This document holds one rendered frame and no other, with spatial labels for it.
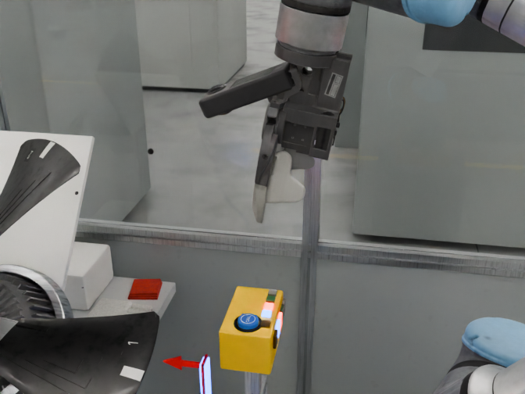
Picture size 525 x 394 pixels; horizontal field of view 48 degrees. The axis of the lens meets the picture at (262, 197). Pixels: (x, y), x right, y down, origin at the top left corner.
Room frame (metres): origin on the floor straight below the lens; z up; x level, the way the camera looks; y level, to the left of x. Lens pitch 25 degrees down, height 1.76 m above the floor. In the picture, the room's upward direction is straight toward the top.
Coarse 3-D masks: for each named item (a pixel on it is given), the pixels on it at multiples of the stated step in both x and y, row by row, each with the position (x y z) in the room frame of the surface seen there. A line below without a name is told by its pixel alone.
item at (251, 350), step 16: (240, 288) 1.03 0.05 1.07; (256, 288) 1.03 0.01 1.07; (240, 304) 0.97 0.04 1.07; (256, 304) 0.97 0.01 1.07; (224, 320) 0.92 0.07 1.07; (272, 320) 0.92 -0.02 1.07; (224, 336) 0.88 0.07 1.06; (240, 336) 0.88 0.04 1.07; (256, 336) 0.87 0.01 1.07; (272, 336) 0.88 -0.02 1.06; (224, 352) 0.88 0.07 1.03; (240, 352) 0.88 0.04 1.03; (256, 352) 0.87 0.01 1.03; (272, 352) 0.89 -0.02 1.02; (224, 368) 0.89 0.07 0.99; (240, 368) 0.88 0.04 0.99; (256, 368) 0.87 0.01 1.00
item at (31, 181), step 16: (32, 144) 0.97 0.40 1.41; (16, 160) 0.98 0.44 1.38; (32, 160) 0.93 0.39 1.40; (48, 160) 0.89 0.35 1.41; (64, 160) 0.87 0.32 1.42; (16, 176) 0.92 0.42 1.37; (32, 176) 0.88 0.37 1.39; (48, 176) 0.85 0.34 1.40; (64, 176) 0.84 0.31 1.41; (16, 192) 0.86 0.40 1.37; (32, 192) 0.84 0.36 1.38; (48, 192) 0.82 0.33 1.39; (0, 208) 0.86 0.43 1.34; (16, 208) 0.82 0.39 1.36; (0, 224) 0.81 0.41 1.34
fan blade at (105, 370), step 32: (32, 320) 0.77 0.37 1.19; (64, 320) 0.77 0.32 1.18; (96, 320) 0.77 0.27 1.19; (128, 320) 0.77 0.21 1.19; (0, 352) 0.69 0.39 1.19; (32, 352) 0.69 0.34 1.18; (64, 352) 0.70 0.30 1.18; (96, 352) 0.70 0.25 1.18; (128, 352) 0.71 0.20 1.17; (32, 384) 0.64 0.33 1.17; (64, 384) 0.65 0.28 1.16; (96, 384) 0.65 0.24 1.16; (128, 384) 0.66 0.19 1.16
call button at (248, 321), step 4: (240, 316) 0.92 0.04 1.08; (244, 316) 0.92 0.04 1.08; (248, 316) 0.92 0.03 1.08; (252, 316) 0.92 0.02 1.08; (256, 316) 0.92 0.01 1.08; (240, 320) 0.91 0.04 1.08; (244, 320) 0.91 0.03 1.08; (248, 320) 0.91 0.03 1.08; (252, 320) 0.91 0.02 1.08; (256, 320) 0.91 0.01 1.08; (240, 324) 0.90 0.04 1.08; (244, 324) 0.89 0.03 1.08; (248, 324) 0.89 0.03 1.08; (252, 324) 0.90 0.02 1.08; (256, 324) 0.90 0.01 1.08; (244, 328) 0.89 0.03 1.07; (248, 328) 0.89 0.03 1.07; (252, 328) 0.89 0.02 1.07
